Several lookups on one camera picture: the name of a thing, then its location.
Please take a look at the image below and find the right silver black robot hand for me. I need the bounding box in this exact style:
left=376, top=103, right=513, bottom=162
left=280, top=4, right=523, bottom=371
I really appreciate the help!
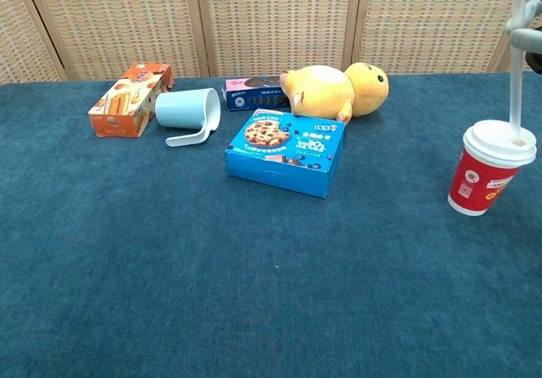
left=505, top=0, right=542, bottom=74

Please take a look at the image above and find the transparent plastic straw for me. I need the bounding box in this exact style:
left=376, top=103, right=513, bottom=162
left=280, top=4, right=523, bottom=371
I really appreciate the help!
left=509, top=0, right=527, bottom=142

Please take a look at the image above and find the red paper cup white lid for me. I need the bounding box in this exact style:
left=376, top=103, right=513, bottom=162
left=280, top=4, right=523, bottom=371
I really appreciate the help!
left=447, top=119, right=538, bottom=217

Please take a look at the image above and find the yellow plush toy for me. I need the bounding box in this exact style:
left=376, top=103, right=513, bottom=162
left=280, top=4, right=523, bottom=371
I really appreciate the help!
left=279, top=62, right=390, bottom=125

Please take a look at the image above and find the woven bamboo folding screen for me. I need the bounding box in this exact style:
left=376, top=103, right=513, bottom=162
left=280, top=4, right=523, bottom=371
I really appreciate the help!
left=0, top=0, right=542, bottom=85

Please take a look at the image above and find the blue chocolate chip cookie box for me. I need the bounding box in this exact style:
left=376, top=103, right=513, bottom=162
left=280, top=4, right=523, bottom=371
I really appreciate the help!
left=224, top=108, right=346, bottom=199

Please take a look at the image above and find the blue pink sandwich cookie box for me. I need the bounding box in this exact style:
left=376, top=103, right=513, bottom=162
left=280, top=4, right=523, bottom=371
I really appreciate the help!
left=224, top=75, right=293, bottom=113

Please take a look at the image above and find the light blue plastic mug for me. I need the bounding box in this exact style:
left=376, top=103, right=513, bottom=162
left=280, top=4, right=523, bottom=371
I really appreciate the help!
left=154, top=87, right=222, bottom=148

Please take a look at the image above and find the blue felt table cover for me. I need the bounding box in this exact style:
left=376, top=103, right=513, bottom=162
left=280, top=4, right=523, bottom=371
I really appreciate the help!
left=0, top=71, right=542, bottom=378

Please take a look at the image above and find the orange biscuit stick box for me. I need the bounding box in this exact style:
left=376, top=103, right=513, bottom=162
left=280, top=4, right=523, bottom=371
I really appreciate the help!
left=87, top=62, right=175, bottom=139

